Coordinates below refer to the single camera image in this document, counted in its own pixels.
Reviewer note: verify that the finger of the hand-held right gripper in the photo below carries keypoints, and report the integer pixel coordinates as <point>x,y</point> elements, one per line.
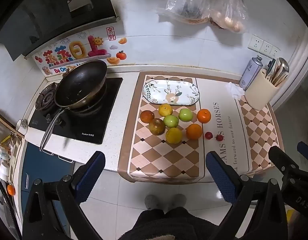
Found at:
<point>281,160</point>
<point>305,148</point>

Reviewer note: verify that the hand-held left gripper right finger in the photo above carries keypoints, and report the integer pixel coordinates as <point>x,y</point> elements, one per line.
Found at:
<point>220,177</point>

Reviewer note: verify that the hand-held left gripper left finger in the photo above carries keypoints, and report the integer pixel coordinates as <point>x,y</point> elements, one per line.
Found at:
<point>91,177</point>

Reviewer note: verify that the yellow citrus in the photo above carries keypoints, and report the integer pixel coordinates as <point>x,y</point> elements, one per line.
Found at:
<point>174,135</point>

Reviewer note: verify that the green apple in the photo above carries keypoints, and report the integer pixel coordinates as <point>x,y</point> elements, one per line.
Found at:
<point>186,115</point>
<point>171,121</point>

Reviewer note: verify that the brownish apple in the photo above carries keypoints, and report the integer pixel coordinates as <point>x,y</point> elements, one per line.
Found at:
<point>157,127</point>

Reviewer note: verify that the dark red orange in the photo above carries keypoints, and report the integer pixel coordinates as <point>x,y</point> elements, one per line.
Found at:
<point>147,116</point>

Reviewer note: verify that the yellow orange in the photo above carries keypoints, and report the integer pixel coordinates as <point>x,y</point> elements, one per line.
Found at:
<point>165,110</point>

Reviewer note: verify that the floral oval plate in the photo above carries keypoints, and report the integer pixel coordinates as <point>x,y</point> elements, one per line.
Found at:
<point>171,92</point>

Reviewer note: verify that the cherry tomato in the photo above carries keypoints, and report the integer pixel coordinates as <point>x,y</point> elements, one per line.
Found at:
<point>219,137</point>
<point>208,135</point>

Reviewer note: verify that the black gas stove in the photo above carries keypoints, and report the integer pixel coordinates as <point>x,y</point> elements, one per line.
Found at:
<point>94,127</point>

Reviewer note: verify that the blue cabinet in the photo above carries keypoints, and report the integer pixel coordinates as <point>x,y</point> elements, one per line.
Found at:
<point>41,165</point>

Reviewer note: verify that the checkered kitchen mat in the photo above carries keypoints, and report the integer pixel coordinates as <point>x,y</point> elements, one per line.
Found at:
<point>159,160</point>

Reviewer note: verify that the person's dark fleece clothing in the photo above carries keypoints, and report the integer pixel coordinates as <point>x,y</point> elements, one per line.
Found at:
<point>174,226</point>

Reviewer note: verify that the cream utensil holder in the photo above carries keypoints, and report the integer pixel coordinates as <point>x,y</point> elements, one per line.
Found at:
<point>259,92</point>

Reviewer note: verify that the bundle of wooden chopsticks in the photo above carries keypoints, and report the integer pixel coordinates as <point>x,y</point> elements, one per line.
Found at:
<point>277,76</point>

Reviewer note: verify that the small orange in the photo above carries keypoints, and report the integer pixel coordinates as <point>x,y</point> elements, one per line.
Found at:
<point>11,190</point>

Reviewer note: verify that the metal ladle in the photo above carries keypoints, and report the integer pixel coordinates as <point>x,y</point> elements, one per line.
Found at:
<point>284,66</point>

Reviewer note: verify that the white crumpled tissue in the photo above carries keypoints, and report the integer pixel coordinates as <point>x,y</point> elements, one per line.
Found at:
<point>234,90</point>

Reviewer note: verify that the white cup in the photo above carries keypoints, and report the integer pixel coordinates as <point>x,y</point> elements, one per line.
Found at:
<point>21,125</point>

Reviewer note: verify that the silver spray can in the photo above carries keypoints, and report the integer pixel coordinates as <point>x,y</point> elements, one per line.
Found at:
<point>250,72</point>

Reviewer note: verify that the black frying pan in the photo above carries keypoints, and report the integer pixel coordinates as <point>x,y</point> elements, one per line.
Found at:
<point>81,80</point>

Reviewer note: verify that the plastic bag with onions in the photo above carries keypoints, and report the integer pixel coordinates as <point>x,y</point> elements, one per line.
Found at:
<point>229,12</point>

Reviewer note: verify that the range hood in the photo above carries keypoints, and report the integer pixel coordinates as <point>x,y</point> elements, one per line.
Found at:
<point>44,17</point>

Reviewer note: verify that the plastic bag with dark contents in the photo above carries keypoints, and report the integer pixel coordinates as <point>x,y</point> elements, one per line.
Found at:
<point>186,2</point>

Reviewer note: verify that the white wall outlet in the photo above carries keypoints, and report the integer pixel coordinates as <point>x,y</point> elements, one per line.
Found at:
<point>274,51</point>
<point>255,43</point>
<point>266,47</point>

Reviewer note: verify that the festive wall sticker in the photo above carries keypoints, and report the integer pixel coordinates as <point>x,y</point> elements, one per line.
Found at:
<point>76,51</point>

